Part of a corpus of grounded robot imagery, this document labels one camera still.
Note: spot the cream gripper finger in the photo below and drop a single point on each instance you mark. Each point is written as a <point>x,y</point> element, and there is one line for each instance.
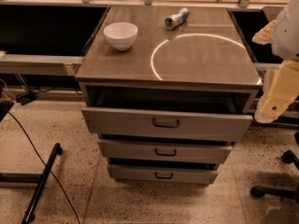
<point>264,36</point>
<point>280,89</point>

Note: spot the grey top drawer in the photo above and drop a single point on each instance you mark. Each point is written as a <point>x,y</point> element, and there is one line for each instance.
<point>166,124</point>

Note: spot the grey drawer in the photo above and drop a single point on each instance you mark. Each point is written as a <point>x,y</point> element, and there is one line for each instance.
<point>166,124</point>
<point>153,151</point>
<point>159,174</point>

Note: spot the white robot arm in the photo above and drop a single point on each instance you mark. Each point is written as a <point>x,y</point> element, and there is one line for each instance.
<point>285,37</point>

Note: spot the grey drawer cabinet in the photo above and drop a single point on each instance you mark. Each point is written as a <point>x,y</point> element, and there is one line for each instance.
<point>200,67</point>

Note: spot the grey middle drawer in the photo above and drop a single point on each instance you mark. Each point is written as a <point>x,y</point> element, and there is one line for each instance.
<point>153,151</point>

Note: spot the grey bottom drawer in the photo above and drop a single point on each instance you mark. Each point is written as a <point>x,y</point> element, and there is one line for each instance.
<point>159,174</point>

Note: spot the grey office chair back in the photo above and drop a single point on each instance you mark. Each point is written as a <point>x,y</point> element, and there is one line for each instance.
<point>271,12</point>

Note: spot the black office chair base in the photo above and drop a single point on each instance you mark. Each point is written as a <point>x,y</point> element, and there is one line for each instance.
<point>274,169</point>

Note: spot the silver blue drink can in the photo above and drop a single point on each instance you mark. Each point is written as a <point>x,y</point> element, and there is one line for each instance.
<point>175,20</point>

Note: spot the white ceramic bowl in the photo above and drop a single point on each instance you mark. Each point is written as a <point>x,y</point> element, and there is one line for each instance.
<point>120,35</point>

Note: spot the black stand leg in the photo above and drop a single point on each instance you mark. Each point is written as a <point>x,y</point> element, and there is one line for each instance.
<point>29,215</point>

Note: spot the grey desk rail left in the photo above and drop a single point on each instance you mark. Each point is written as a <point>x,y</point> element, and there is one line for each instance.
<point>39,64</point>

